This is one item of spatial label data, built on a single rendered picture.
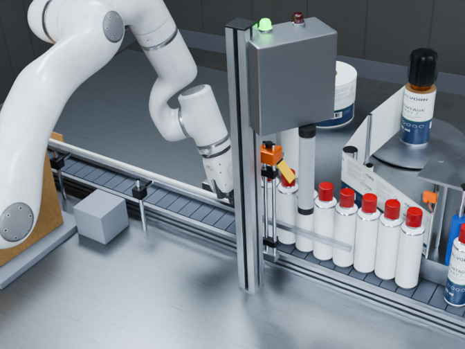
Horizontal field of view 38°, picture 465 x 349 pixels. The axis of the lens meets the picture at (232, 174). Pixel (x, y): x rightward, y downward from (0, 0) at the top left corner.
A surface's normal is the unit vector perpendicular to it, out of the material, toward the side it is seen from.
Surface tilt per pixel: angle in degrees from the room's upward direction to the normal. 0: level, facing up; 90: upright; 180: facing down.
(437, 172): 0
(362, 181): 90
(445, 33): 90
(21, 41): 90
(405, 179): 0
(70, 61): 95
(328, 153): 0
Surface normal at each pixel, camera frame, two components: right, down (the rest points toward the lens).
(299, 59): 0.38, 0.50
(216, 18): -0.47, 0.50
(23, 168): 0.79, -0.27
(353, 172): -0.84, 0.33
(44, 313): -0.04, -0.83
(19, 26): 0.88, 0.23
